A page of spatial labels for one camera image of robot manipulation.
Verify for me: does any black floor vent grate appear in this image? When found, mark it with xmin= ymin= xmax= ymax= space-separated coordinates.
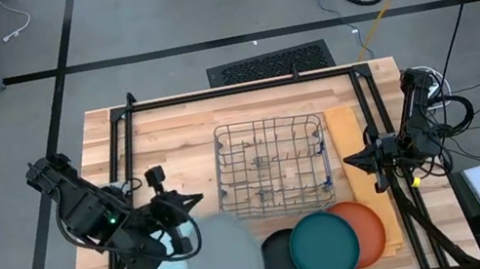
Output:
xmin=203 ymin=37 xmax=337 ymax=90

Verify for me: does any white cable with plug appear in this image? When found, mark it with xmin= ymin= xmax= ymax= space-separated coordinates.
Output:
xmin=0 ymin=0 xmax=36 ymax=45

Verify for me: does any dark foreground bowl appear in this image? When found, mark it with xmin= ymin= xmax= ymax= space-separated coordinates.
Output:
xmin=255 ymin=224 xmax=319 ymax=269

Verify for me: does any white cable coil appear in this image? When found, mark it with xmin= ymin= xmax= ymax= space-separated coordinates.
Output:
xmin=420 ymin=60 xmax=457 ymax=110

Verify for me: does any teal plate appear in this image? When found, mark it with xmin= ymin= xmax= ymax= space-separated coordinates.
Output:
xmin=284 ymin=205 xmax=364 ymax=269

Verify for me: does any orange plate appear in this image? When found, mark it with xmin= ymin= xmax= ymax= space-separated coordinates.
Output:
xmin=326 ymin=194 xmax=391 ymax=269

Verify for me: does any black rig frame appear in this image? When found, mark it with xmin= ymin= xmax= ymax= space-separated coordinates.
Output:
xmin=39 ymin=36 xmax=480 ymax=269

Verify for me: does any grey plate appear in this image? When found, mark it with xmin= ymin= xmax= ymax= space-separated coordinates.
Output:
xmin=179 ymin=206 xmax=265 ymax=269

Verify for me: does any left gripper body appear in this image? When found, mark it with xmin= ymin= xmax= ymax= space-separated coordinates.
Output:
xmin=142 ymin=161 xmax=190 ymax=231

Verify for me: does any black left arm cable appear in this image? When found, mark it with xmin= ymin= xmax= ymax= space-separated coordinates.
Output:
xmin=153 ymin=201 xmax=206 ymax=266

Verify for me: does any grey wire dish rack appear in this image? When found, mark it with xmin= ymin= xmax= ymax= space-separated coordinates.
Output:
xmin=204 ymin=106 xmax=339 ymax=230

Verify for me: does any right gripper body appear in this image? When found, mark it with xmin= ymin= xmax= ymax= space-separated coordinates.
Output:
xmin=362 ymin=120 xmax=410 ymax=195

